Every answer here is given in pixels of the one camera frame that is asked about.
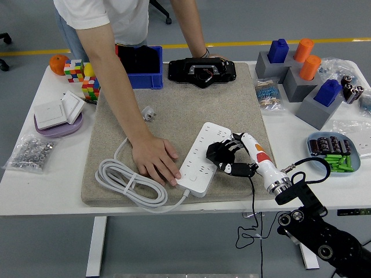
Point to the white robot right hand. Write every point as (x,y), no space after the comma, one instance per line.
(261,156)

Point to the person's right hand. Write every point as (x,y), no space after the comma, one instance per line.
(153,157)

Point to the person's left hand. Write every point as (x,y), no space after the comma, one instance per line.
(217,56)

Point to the black plug adapter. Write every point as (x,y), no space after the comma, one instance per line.
(217,155)

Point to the white power strip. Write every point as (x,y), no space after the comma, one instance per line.
(203,139)

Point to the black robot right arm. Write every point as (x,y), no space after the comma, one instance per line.
(292,194)

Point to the black device housing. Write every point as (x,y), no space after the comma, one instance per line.
(179,71)

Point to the grey block holder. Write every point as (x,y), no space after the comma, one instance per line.
(311,113)
(265,71)
(295,88)

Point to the grey-brown mat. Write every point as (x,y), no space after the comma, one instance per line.
(188,104)

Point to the blue block peg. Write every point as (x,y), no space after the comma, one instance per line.
(327,93)
(277,52)

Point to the black office chair base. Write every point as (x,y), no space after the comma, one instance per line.
(6,39)
(168,21)

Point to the bag of resistors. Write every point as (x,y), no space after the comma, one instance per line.
(268,94)

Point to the blue plastic bin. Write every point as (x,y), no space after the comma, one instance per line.
(147,81)

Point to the black and red fabric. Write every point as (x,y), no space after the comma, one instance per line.
(139,59)

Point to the small dark hand tool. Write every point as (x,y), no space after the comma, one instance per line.
(90,102)

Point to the orange cylinder peg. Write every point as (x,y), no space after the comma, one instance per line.
(303,51)
(309,68)

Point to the multicolour puzzle cube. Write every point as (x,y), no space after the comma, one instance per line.
(90,89)
(73,71)

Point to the light blue plate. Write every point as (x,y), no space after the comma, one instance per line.
(356,149)

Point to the clear plastic bag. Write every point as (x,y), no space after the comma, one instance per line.
(356,130)

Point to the purple tray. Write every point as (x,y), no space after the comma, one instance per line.
(58,131)

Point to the white table leg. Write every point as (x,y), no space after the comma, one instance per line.
(311,262)
(97,246)

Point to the black desk control panel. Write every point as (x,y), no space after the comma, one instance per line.
(353,212)

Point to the person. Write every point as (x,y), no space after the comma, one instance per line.
(116,17)

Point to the yellow lemon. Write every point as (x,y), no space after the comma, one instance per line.
(88,70)

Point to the bundle of dark capacitors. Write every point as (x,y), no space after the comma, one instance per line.
(352,89)

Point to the clear bag of blue parts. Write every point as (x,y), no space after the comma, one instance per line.
(333,68)
(365,103)

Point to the bag of metal nuts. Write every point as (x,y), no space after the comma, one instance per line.
(30,152)

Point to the orange fruit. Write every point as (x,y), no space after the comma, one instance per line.
(56,65)

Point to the white three-pin wall plug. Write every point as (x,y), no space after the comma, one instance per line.
(148,113)

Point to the white wall switch panel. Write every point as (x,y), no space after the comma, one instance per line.
(72,105)
(49,114)

